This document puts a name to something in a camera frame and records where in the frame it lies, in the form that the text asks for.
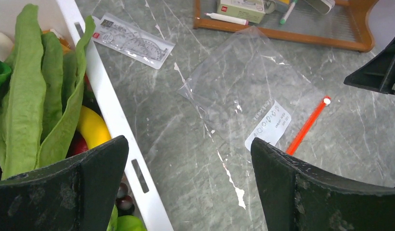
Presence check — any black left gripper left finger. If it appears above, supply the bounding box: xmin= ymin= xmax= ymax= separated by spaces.
xmin=0 ymin=135 xmax=128 ymax=231

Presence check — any white green box lower shelf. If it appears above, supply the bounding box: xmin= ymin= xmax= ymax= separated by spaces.
xmin=217 ymin=0 xmax=265 ymax=24

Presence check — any wooden desk shelf rack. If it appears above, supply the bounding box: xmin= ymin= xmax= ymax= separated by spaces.
xmin=193 ymin=0 xmax=377 ymax=52

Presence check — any packaged protractor ruler set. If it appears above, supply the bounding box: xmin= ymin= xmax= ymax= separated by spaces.
xmin=92 ymin=13 xmax=175 ymax=70

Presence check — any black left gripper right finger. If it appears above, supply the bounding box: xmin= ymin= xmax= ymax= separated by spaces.
xmin=251 ymin=138 xmax=395 ymax=231

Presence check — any clear zip top bag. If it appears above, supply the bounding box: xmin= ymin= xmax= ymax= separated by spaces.
xmin=179 ymin=26 xmax=331 ymax=154

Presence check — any white plastic bin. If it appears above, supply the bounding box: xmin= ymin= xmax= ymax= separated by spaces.
xmin=0 ymin=0 xmax=172 ymax=231

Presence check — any white correction tape dispenser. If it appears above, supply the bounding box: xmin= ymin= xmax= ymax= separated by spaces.
xmin=305 ymin=0 xmax=335 ymax=14

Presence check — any white marker pen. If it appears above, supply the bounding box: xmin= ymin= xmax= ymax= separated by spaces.
xmin=205 ymin=13 xmax=249 ymax=25

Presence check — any dark grapes bunch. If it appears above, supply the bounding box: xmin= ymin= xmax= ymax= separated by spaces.
xmin=115 ymin=182 xmax=135 ymax=217

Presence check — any red apple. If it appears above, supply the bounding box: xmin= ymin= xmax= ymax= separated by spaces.
xmin=66 ymin=131 xmax=89 ymax=158

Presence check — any yellow banana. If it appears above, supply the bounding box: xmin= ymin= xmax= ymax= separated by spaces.
xmin=77 ymin=106 xmax=112 ymax=149

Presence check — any green romaine lettuce leaf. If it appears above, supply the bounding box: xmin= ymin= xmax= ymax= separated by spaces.
xmin=0 ymin=4 xmax=95 ymax=180

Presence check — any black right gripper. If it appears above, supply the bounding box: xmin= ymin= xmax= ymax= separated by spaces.
xmin=344 ymin=37 xmax=395 ymax=95

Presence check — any green capped marker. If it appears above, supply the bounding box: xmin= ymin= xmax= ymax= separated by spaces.
xmin=280 ymin=0 xmax=297 ymax=25

